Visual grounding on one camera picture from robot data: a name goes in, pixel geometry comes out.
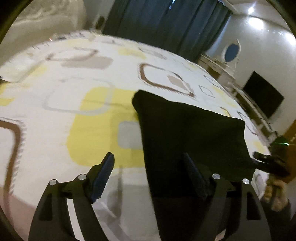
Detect black pants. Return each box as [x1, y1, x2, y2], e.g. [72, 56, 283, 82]
[132, 90, 255, 240]

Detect dark sleeved right forearm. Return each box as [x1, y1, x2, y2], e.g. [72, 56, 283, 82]
[260, 200, 295, 241]

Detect right hand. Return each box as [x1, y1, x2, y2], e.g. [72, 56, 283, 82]
[261, 174, 289, 212]

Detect brown wooden drawer cabinet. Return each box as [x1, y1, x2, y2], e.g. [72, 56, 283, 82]
[282, 125, 296, 147]

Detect white tv stand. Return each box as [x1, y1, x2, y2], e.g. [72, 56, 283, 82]
[227, 81, 278, 144]

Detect black flat television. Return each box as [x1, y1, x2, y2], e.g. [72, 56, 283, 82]
[242, 71, 285, 118]

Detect white dressing table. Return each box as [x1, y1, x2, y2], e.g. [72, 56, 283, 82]
[198, 54, 234, 80]

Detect patterned white bed sheet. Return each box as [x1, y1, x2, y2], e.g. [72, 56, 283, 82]
[1, 31, 268, 240]

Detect white oval vanity mirror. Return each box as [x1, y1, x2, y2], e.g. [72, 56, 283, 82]
[221, 39, 241, 70]

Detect dark blue curtain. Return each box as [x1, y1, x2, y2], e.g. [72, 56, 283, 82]
[103, 0, 232, 62]

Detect white padded headboard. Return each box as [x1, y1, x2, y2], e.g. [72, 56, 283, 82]
[1, 1, 86, 64]

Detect small round fan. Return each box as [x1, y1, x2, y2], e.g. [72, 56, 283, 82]
[95, 16, 105, 30]

